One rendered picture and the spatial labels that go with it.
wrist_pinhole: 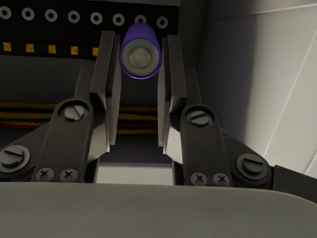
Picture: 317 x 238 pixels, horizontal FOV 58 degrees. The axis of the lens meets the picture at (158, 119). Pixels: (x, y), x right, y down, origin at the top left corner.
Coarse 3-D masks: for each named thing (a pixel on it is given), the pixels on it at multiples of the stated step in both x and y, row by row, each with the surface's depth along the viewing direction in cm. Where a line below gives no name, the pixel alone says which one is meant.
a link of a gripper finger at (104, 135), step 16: (112, 32) 12; (112, 48) 11; (96, 64) 10; (112, 64) 10; (80, 80) 11; (96, 80) 10; (112, 80) 10; (80, 96) 10; (96, 96) 9; (112, 96) 10; (96, 112) 10; (112, 112) 10; (96, 128) 9; (112, 128) 11; (16, 144) 8; (32, 144) 9; (96, 144) 10; (0, 160) 8; (16, 160) 8; (32, 160) 8; (0, 176) 8; (16, 176) 8
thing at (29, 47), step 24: (0, 0) 26; (24, 0) 26; (48, 0) 26; (72, 0) 26; (0, 24) 26; (24, 24) 26; (48, 24) 27; (72, 24) 27; (168, 24) 27; (0, 48) 27; (24, 48) 27; (48, 48) 27; (72, 48) 27; (96, 48) 27
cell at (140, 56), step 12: (144, 24) 16; (132, 36) 12; (144, 36) 12; (120, 48) 12; (132, 48) 12; (144, 48) 12; (156, 48) 12; (120, 60) 12; (132, 60) 12; (144, 60) 12; (156, 60) 12; (132, 72) 12; (144, 72) 12
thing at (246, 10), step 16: (96, 0) 26; (112, 0) 26; (128, 0) 26; (144, 0) 26; (160, 0) 26; (176, 0) 26; (224, 0) 22; (240, 0) 19; (256, 0) 16; (272, 0) 14; (288, 0) 12; (304, 0) 11; (224, 16) 22
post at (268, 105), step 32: (224, 32) 23; (256, 32) 17; (288, 32) 13; (224, 64) 23; (256, 64) 16; (288, 64) 13; (224, 96) 22; (256, 96) 16; (288, 96) 13; (224, 128) 22; (256, 128) 16; (288, 128) 14; (288, 160) 15
